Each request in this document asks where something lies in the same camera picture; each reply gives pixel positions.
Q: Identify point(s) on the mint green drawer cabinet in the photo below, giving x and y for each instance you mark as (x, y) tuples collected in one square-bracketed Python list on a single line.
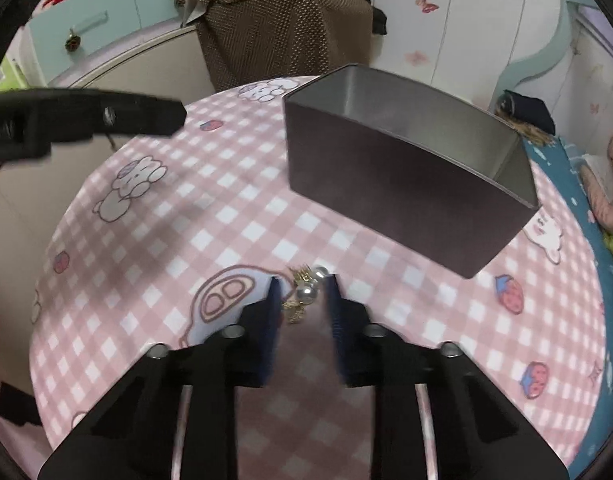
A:
[(121, 15)]

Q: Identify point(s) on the small black cloth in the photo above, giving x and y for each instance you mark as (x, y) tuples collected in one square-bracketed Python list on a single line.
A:
[(379, 20)]

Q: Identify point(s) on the grey metal tin box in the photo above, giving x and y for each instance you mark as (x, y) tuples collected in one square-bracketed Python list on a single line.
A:
[(386, 180)]

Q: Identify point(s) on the faint pink butterfly sticker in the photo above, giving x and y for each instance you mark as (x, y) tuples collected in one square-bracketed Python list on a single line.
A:
[(416, 57)]

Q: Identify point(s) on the white wardrobe doors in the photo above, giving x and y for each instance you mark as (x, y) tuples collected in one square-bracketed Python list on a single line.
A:
[(461, 15)]

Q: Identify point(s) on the gold pearl brooch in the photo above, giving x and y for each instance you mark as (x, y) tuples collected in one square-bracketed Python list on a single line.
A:
[(302, 292)]

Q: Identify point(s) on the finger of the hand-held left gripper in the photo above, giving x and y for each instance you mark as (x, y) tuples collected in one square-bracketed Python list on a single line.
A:
[(86, 112)]

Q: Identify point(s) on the folded dark clothes pile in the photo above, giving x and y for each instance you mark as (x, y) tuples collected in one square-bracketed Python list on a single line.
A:
[(529, 110)]

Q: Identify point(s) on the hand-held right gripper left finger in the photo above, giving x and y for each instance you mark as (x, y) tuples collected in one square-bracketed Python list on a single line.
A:
[(269, 332)]

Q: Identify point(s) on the pine cone ornament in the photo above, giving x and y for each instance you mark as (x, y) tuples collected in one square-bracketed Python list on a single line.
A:
[(179, 4), (72, 42)]

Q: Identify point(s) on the pink checked cartoon tablecloth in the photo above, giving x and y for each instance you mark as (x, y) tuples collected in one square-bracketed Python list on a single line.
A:
[(161, 220)]

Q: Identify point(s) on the mint green bunk bed frame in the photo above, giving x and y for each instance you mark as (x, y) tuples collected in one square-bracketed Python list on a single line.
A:
[(551, 45)]

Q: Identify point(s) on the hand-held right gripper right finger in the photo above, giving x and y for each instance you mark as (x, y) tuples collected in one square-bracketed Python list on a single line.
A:
[(337, 332)]

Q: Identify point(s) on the brown dotted cloth cover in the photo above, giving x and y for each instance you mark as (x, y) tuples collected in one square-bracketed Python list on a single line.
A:
[(271, 35)]

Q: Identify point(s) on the beige two-door cabinet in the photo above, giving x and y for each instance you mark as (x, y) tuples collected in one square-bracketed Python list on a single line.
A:
[(151, 65)]

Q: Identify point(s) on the teal patterned bed sheet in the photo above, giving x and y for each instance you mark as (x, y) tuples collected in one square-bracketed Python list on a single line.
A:
[(586, 240)]

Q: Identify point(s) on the pink plush toy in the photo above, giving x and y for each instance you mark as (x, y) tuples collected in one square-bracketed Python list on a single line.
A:
[(609, 185)]

